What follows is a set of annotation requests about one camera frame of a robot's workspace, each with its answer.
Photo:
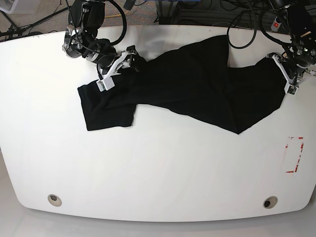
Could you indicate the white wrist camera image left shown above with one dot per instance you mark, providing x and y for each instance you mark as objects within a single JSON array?
[{"x": 105, "y": 81}]

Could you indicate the left table grommet hole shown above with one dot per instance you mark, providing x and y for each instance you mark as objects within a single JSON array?
[{"x": 54, "y": 200}]

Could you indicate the black T-shirt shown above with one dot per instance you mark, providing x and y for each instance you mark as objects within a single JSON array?
[{"x": 194, "y": 80}]

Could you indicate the right table grommet hole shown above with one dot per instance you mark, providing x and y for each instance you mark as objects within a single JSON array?
[{"x": 270, "y": 202}]

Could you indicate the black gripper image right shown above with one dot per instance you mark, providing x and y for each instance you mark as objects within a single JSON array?
[{"x": 296, "y": 69}]

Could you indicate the red tape rectangle marking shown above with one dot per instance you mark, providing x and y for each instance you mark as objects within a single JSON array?
[{"x": 292, "y": 154}]

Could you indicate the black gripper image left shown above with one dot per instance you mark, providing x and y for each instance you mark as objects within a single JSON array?
[{"x": 138, "y": 64}]

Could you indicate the white power strip red switch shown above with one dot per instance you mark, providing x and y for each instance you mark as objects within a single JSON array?
[{"x": 276, "y": 24}]

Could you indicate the table grommet hole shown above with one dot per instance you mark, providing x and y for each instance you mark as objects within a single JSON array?
[
  {"x": 54, "y": 200},
  {"x": 270, "y": 202}
]

